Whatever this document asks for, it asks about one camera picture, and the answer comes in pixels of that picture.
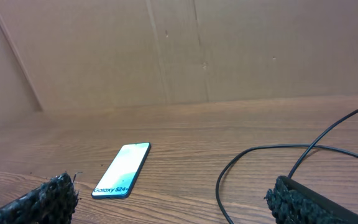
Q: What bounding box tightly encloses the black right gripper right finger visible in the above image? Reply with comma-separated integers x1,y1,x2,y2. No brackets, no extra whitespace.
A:
264,175,358,224

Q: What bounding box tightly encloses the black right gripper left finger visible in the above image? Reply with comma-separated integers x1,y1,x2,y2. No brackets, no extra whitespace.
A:
0,172,79,224

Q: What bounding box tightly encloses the black USB charging cable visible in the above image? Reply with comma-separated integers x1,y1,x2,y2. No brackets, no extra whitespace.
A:
215,98,358,224

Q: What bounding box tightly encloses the Samsung Galaxy smartphone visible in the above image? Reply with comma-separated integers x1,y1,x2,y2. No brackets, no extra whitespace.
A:
91,142,151,199

